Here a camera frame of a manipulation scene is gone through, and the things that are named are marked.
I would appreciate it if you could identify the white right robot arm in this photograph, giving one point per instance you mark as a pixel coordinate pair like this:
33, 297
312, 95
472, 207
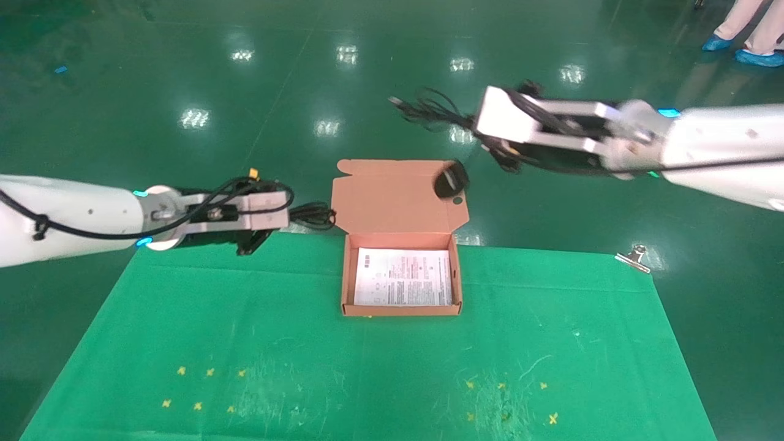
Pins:
723, 147

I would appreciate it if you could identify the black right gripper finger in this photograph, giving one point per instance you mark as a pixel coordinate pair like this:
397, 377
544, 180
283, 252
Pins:
508, 156

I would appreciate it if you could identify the grey right wrist camera bracket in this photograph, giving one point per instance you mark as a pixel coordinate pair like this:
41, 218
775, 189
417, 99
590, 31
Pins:
505, 116

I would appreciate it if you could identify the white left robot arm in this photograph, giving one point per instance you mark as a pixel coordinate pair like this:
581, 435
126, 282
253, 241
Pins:
73, 214

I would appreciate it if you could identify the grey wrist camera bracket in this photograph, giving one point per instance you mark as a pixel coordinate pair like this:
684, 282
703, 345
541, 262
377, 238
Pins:
505, 116
269, 201

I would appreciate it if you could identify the brown cardboard mailer box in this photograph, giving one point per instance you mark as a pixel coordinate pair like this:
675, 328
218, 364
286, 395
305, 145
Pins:
398, 202

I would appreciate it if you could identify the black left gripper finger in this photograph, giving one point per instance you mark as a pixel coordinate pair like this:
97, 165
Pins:
254, 242

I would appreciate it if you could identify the person leg pale trousers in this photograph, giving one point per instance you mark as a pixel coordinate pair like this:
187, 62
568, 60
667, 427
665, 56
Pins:
768, 30
738, 18

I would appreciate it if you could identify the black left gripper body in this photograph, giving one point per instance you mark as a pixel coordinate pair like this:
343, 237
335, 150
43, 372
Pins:
211, 212

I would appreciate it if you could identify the silver binder clip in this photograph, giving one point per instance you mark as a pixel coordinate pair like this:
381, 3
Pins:
632, 257

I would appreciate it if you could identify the green table cloth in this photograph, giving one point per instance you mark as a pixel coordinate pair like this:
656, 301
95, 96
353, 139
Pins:
306, 367

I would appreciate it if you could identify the white printed instruction sheet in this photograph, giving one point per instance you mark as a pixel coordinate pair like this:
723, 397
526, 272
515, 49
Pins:
401, 278

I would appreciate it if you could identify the blue shoe cover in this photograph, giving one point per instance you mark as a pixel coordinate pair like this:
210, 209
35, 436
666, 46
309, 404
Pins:
759, 58
716, 43

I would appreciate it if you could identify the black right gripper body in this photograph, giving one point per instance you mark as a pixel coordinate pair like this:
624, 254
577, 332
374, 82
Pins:
569, 165

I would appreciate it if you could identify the grey left wrist camera bracket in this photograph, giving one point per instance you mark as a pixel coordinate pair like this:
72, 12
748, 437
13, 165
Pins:
269, 201

